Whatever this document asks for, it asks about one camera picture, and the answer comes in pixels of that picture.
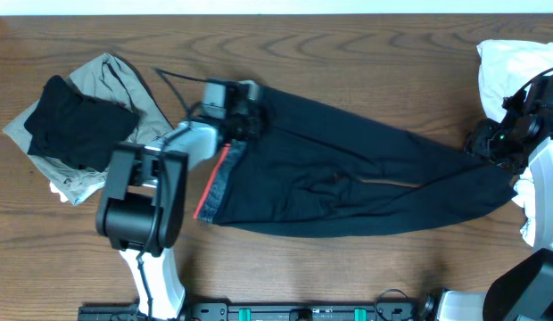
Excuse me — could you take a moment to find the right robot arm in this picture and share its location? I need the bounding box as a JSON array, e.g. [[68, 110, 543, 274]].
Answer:
[[433, 115, 553, 321]]

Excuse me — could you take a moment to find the left black cable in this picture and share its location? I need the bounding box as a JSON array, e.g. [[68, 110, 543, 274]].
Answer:
[[136, 67, 210, 320]]

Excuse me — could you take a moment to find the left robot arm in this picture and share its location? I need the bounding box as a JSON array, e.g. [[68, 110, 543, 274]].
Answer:
[[95, 79, 262, 320]]

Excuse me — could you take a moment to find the folded black garment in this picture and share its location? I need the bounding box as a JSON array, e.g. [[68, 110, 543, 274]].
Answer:
[[24, 75, 139, 172]]

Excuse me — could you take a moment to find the black leggings red waistband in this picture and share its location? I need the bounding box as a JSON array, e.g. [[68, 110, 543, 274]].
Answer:
[[194, 87, 515, 238]]

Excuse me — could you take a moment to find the white shirt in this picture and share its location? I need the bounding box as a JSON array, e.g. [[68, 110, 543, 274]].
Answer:
[[477, 40, 553, 246]]

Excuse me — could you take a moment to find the white garment under khaki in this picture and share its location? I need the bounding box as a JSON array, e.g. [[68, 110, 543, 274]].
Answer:
[[49, 182, 69, 202]]

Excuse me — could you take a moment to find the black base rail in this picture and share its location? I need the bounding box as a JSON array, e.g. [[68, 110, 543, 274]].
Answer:
[[78, 289, 442, 321]]

